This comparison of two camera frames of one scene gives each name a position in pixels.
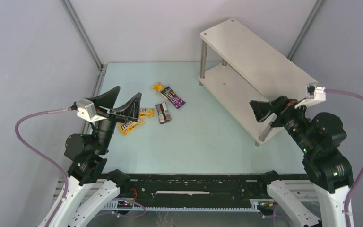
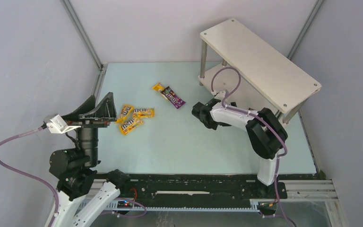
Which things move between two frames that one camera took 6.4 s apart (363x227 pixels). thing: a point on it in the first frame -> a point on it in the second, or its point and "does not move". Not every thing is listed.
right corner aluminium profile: [313, 13] does not move
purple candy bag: [177, 102] does not move
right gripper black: [279, 111] -> [203, 113]
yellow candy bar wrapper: [158, 86] does not move
